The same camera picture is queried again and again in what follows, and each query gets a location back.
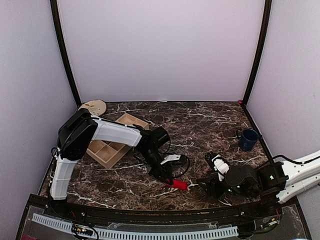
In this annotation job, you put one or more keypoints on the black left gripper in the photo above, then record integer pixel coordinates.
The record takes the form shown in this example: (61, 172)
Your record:
(165, 168)

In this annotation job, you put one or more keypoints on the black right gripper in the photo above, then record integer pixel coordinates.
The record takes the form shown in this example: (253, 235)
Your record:
(212, 186)

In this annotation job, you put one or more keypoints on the red patterned sock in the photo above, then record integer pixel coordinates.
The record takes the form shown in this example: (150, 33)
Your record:
(177, 184)

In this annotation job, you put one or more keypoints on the wooden compartment tray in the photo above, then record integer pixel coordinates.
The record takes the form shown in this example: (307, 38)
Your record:
(109, 153)

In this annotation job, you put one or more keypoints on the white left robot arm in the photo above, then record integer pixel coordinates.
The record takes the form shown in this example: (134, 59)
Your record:
(75, 136)

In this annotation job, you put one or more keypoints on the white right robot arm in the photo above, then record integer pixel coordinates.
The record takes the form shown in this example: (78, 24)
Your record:
(275, 182)

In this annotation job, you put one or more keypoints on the dark blue mug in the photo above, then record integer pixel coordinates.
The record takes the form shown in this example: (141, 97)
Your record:
(247, 139)

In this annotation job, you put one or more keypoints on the small green circuit board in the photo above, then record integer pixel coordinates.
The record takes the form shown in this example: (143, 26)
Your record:
(81, 230)

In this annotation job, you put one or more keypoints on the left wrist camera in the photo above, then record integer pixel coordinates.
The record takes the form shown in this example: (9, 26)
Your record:
(162, 137)

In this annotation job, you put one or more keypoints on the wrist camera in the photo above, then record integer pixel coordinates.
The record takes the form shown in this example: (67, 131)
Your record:
(162, 137)
(220, 165)

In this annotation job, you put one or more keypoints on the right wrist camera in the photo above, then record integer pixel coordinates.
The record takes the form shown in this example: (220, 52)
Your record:
(220, 165)

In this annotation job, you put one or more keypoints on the black front rail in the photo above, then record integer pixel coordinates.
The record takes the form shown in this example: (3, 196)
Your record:
(102, 216)

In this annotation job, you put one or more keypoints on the white slotted cable duct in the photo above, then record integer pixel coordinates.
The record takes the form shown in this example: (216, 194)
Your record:
(123, 231)

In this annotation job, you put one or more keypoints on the left black frame post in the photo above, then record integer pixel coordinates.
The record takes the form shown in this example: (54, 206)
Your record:
(63, 51)

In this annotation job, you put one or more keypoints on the black frame post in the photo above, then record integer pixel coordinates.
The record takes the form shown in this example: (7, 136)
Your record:
(63, 51)
(259, 51)

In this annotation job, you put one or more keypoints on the right black frame post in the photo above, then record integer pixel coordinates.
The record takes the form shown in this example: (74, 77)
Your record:
(259, 51)

